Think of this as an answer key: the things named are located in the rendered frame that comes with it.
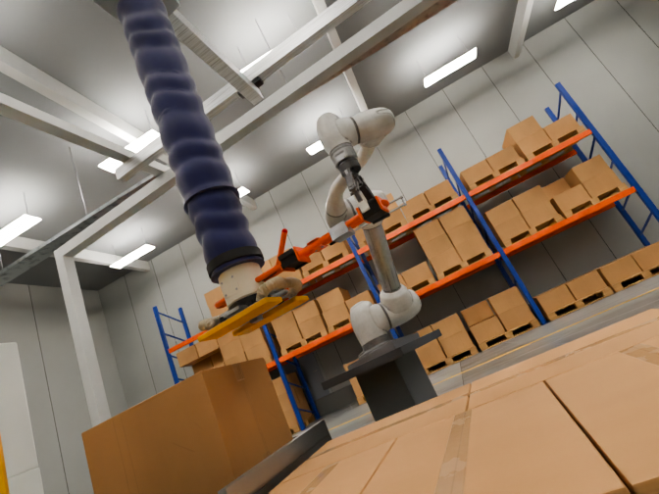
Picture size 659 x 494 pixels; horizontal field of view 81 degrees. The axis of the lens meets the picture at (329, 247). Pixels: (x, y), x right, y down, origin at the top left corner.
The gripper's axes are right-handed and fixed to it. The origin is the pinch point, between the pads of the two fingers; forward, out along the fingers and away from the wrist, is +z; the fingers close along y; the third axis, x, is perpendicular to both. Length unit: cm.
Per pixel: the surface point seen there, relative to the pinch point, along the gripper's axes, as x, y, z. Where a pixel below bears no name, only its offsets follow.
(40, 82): -370, -153, -472
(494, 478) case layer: 13, 63, 65
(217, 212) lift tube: -53, 9, -30
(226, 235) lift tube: -53, 10, -20
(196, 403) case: -77, 24, 33
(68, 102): -383, -196, -471
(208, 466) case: -79, 24, 53
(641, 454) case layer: 31, 67, 65
